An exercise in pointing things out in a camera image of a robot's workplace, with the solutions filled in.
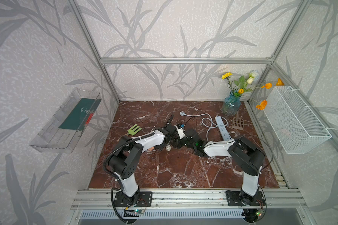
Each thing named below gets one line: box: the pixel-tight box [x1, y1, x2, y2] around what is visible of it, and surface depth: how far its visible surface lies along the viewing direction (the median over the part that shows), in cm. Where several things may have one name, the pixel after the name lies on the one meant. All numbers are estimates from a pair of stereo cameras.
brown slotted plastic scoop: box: [231, 110, 245, 131], surface depth 107 cm
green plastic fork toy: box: [127, 123, 143, 136], surface depth 104 cm
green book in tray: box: [58, 97, 102, 131], surface depth 71 cm
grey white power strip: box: [215, 115, 233, 142], surface depth 101 cm
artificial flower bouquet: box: [221, 69, 285, 111], surface depth 99 cm
